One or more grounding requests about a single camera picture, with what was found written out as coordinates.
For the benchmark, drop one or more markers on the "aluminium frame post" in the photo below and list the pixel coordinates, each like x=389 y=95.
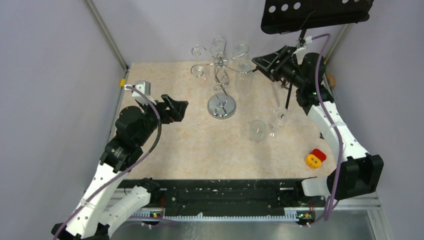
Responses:
x=338 y=41
x=106 y=34

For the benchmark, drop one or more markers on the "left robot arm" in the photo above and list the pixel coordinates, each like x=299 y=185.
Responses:
x=138 y=130

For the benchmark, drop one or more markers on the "chrome wine glass rack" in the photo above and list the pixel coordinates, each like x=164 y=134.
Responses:
x=221 y=105

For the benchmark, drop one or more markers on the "yellow clip left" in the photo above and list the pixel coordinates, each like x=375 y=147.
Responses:
x=122 y=83

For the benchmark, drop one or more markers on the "aluminium frame post right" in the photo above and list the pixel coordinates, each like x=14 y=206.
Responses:
x=338 y=41

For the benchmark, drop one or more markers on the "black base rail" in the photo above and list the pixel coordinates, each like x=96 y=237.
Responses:
x=225 y=197

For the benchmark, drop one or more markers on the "black music stand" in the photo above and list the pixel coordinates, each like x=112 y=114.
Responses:
x=287 y=16

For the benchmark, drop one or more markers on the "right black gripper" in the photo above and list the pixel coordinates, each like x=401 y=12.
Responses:
x=265 y=63

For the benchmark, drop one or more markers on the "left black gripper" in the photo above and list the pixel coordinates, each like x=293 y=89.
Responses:
x=177 y=108

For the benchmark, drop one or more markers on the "yellow and red toy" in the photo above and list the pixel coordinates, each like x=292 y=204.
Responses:
x=315 y=158

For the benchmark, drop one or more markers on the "aluminium frame post left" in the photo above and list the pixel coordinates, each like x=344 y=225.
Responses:
x=106 y=34

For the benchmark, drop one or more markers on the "white cable duct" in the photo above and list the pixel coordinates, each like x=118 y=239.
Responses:
x=289 y=216

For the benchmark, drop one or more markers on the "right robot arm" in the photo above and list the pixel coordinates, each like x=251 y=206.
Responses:
x=357 y=172

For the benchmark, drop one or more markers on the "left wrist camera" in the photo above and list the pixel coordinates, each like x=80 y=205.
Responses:
x=140 y=91

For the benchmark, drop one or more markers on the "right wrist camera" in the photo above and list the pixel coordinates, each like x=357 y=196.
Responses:
x=301 y=44

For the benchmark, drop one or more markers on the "brown block on rail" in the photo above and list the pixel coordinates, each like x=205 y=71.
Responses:
x=331 y=80

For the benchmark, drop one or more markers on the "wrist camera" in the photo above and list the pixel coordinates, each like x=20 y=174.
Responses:
x=301 y=44
x=140 y=91

